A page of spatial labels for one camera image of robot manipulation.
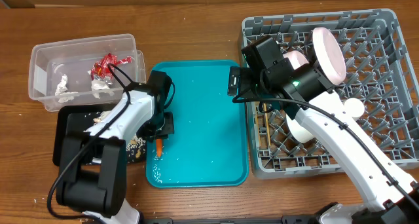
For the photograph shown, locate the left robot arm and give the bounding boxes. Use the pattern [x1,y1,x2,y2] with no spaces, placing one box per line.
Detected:
[46,71,175,224]

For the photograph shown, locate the white paper cup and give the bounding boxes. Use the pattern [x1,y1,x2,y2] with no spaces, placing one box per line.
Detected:
[342,98,365,121]

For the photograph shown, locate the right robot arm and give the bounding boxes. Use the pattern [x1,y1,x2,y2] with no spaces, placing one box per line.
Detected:
[228,28,418,223]

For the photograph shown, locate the small white bowl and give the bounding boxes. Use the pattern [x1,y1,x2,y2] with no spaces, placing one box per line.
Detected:
[286,115,314,143]

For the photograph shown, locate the red snack wrapper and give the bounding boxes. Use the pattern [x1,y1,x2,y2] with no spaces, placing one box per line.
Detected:
[90,53,134,82]

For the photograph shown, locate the white napkin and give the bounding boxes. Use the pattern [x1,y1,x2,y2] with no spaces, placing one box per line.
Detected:
[91,79,114,99]

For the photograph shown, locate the black tray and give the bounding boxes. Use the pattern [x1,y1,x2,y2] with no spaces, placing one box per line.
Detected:
[52,103,116,166]

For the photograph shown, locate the grey dishwasher rack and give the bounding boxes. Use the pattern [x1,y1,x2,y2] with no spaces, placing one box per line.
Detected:
[240,9,418,179]

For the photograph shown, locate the clear plastic bin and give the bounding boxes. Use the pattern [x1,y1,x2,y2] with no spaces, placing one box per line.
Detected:
[28,34,147,111]

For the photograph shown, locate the teal plastic tray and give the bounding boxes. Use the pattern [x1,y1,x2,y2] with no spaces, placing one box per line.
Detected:
[146,60,249,189]

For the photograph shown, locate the wooden chopstick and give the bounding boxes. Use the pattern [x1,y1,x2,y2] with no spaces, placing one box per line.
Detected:
[263,103,271,149]

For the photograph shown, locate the large white plate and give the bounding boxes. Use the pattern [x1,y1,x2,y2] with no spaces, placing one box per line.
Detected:
[312,27,346,85]

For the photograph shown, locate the crumpled tissue in bin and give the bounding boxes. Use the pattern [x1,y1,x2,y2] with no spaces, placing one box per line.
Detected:
[55,74,76,103]

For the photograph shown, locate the pink bowl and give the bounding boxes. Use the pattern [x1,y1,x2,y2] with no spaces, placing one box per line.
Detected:
[283,50,309,70]

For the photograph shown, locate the orange carrot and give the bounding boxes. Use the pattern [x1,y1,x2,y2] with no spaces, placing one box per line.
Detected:
[155,138,163,159]

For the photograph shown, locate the rice and peanuts pile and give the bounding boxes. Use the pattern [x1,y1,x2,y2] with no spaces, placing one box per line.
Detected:
[93,111,147,163]

